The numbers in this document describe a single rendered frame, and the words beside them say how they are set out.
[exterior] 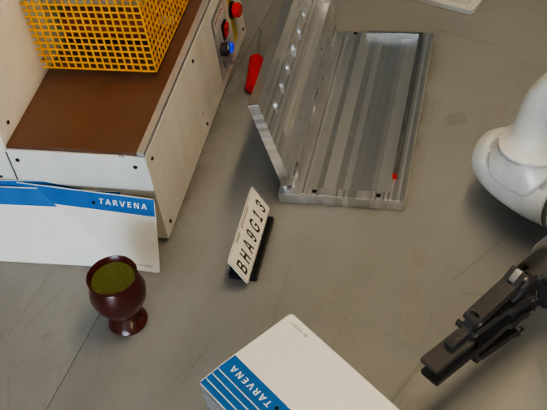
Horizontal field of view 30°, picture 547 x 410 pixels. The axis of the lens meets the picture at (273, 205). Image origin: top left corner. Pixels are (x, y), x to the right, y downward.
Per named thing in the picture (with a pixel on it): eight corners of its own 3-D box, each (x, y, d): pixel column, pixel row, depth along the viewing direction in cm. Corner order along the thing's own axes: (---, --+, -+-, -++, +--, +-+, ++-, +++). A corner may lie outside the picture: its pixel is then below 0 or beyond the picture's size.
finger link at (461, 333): (479, 330, 133) (480, 316, 131) (452, 352, 131) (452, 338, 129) (471, 324, 134) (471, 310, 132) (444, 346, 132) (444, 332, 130)
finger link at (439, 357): (474, 344, 132) (474, 341, 132) (436, 376, 130) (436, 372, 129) (458, 330, 134) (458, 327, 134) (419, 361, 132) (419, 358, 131)
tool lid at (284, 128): (258, 104, 154) (247, 106, 155) (295, 192, 166) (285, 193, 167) (312, -57, 183) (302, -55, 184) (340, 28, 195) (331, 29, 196)
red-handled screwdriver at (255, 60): (260, 94, 189) (259, 82, 187) (246, 95, 189) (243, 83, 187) (268, 35, 201) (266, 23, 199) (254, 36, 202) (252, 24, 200)
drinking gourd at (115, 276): (99, 346, 153) (80, 301, 145) (102, 303, 159) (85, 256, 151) (155, 340, 152) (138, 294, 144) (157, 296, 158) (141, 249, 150)
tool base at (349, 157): (404, 211, 164) (403, 194, 161) (279, 202, 169) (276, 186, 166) (433, 41, 193) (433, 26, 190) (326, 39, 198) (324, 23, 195)
